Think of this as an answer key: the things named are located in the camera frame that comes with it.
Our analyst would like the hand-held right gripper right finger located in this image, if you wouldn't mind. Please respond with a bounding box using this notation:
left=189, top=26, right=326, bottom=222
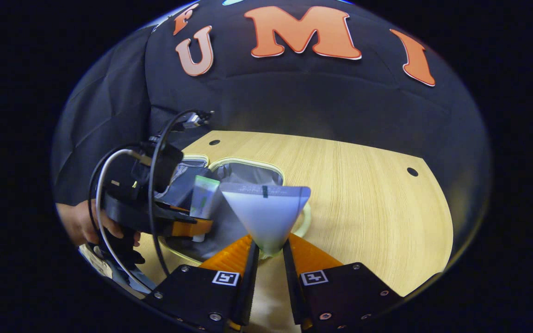
left=283, top=233, right=406, bottom=333

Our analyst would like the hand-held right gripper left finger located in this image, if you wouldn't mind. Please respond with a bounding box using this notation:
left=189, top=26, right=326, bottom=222
left=143, top=234, right=260, bottom=333

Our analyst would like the small green tube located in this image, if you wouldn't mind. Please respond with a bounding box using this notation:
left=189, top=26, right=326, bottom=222
left=190, top=175, right=221, bottom=243

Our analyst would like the wide white tube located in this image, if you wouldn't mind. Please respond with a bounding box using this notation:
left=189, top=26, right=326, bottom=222
left=220, top=182, right=312, bottom=258

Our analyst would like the cream suitcase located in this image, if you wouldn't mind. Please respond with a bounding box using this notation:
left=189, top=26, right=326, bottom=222
left=158, top=154, right=312, bottom=264

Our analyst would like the grey cable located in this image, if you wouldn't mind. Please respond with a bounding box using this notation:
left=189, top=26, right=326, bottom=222
left=94, top=148, right=154, bottom=292

